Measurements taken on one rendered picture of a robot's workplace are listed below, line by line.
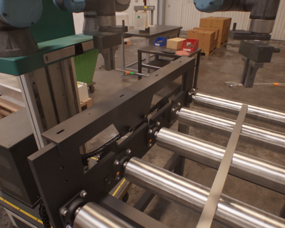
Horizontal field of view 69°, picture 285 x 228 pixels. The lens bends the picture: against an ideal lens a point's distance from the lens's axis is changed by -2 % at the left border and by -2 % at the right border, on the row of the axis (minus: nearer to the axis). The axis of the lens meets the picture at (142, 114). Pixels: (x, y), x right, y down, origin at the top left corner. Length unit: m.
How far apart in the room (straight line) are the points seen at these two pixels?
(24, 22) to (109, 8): 0.32
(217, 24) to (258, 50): 7.28
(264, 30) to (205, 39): 5.88
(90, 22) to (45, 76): 0.38
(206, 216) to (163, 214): 1.13
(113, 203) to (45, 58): 0.66
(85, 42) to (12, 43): 0.35
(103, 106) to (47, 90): 0.49
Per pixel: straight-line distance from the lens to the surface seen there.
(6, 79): 4.15
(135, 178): 0.94
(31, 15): 0.74
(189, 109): 1.39
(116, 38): 0.95
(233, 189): 2.22
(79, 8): 0.84
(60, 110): 1.38
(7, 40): 0.88
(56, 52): 0.96
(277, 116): 1.58
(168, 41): 3.86
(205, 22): 8.11
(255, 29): 0.76
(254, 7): 0.77
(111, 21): 0.90
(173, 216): 1.90
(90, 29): 1.22
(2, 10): 0.73
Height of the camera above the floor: 1.56
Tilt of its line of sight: 29 degrees down
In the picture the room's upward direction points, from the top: straight up
